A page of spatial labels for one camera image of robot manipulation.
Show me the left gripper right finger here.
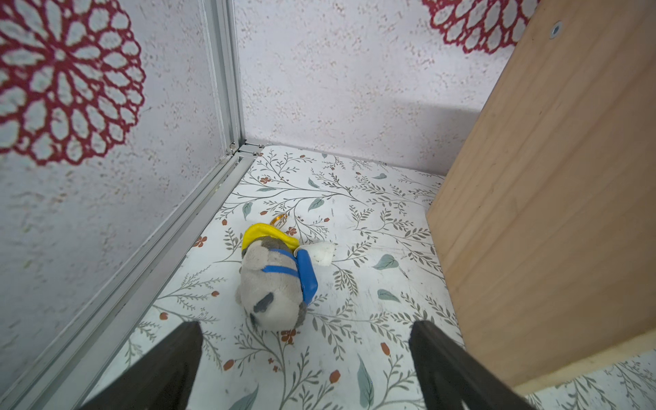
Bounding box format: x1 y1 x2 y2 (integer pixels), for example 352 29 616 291
408 320 531 409

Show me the small toy figure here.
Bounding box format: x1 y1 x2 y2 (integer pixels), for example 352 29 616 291
236 223 336 332

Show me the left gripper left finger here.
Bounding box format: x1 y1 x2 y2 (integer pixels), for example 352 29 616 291
81 321 203 409

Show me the wooden two-tier shelf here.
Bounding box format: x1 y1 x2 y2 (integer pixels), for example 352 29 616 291
427 1 655 395

